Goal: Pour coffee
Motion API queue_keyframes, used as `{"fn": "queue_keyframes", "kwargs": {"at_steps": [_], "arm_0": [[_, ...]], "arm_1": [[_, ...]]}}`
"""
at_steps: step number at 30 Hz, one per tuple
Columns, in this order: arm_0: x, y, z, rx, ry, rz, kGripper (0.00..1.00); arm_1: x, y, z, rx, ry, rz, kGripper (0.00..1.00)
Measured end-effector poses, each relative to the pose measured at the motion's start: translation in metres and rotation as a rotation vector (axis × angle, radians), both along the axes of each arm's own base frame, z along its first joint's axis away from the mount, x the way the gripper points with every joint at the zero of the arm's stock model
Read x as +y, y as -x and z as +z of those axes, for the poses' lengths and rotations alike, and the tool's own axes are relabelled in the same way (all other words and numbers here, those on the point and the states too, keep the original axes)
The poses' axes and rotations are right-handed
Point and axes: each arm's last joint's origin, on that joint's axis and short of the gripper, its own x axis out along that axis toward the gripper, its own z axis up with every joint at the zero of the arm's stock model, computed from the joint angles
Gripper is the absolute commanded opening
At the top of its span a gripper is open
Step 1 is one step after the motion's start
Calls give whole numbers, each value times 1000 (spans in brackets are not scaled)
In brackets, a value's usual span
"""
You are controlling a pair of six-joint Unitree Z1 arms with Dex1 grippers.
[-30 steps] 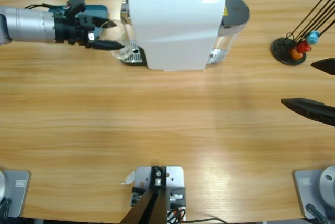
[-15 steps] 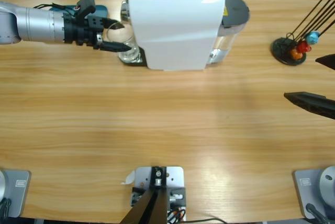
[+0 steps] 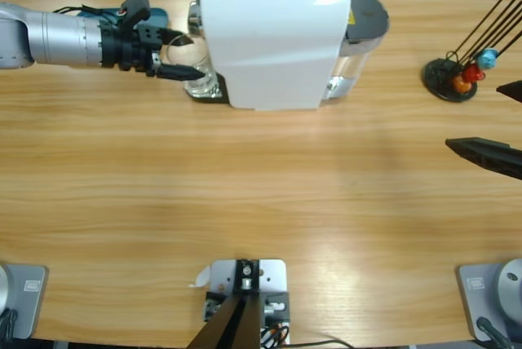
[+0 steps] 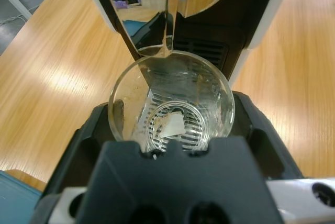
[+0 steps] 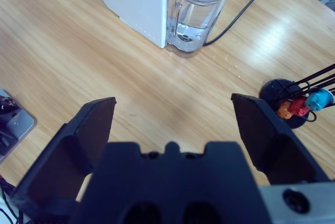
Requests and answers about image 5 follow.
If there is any black capsule holder with rods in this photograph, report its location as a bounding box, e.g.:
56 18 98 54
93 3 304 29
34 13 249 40
260 63 335 130

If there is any clear water tank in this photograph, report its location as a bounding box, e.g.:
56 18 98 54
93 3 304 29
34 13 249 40
166 0 243 59

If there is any blue coffee capsule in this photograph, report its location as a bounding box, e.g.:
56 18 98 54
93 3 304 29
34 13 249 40
305 87 335 112

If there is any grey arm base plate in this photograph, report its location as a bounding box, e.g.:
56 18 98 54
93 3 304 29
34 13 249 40
0 89 38 164

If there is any orange coffee capsule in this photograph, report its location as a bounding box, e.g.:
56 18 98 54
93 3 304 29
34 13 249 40
276 100 293 120

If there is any red coffee capsule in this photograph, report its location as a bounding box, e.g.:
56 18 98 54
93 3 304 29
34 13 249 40
287 96 311 117

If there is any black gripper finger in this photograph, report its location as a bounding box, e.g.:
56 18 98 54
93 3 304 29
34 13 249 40
9 97 117 217
230 93 331 186

